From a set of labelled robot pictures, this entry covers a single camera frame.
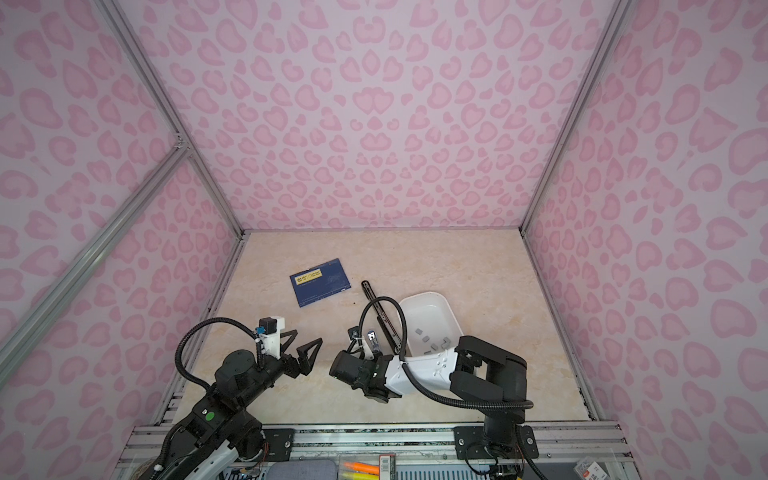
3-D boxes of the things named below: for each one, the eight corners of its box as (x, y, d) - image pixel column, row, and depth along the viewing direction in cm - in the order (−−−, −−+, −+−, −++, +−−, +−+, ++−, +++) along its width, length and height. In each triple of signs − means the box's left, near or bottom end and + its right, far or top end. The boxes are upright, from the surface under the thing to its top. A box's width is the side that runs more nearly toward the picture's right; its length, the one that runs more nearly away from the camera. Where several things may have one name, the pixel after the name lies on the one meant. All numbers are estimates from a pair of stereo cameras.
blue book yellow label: (300, 308, 101) (298, 304, 99) (290, 279, 108) (289, 275, 107) (351, 287, 106) (351, 284, 104) (339, 261, 113) (338, 257, 112)
